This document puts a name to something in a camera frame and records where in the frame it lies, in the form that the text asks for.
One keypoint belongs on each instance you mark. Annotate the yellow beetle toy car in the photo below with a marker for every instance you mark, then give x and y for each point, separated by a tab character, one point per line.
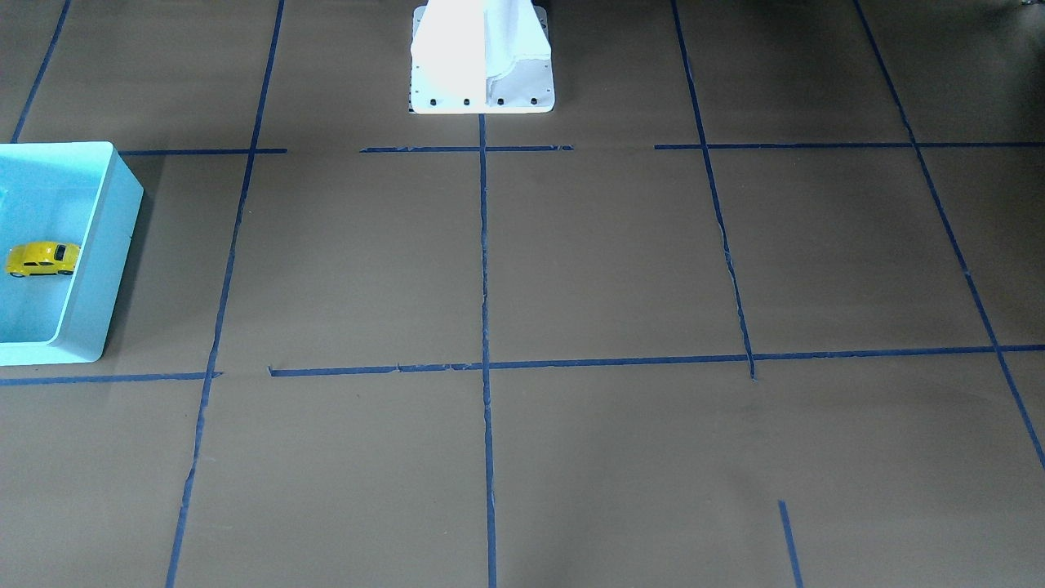
42	258

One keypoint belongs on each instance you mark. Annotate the light blue plastic bin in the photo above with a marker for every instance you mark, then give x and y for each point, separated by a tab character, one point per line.
68	214

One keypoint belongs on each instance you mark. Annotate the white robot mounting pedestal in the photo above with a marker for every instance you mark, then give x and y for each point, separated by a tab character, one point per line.
481	57

